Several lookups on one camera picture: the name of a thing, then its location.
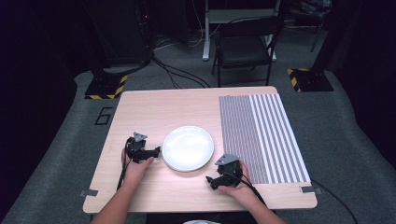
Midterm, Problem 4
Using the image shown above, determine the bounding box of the black folding chair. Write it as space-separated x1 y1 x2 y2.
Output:
211 16 285 88

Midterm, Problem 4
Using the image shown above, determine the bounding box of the black stand with striped base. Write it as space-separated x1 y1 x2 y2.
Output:
81 0 129 100
287 0 344 93

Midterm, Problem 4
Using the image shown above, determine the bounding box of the grey tape piece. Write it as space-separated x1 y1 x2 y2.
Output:
299 185 323 196
79 189 100 198

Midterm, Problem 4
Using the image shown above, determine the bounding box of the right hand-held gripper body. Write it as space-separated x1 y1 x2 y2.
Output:
214 153 243 189

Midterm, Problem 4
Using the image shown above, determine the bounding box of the left hand-held gripper black cable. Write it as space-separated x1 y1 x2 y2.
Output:
116 139 133 191

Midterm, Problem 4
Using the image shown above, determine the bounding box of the grey white striped placemat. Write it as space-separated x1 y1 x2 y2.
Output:
219 92 312 185

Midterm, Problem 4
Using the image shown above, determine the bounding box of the person's white clothing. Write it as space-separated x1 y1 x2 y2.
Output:
183 219 220 224

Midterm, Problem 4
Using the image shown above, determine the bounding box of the person's left hand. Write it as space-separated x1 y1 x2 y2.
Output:
120 148 155 189

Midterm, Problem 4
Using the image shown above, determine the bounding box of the hand-held gripper black cable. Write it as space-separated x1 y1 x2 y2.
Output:
228 172 267 207
116 139 133 191

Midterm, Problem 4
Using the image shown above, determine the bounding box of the white metal desk frame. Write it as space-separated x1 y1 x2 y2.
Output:
202 0 281 62

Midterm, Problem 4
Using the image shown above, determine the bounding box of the black equipment cabinet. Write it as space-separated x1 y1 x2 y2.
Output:
101 0 154 67

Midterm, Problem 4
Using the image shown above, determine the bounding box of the dark chair with clutter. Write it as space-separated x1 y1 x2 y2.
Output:
285 0 332 53

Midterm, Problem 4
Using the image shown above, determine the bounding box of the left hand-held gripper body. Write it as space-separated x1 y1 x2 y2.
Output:
125 132 149 164

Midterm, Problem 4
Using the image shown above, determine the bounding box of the person's right hand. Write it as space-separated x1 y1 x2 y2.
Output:
218 161 261 209

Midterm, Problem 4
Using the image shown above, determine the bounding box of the right hand-held gripper black cable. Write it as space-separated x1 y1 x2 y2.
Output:
228 172 267 207

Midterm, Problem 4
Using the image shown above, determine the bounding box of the black floor cable bundle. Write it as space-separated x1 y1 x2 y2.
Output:
151 50 211 90

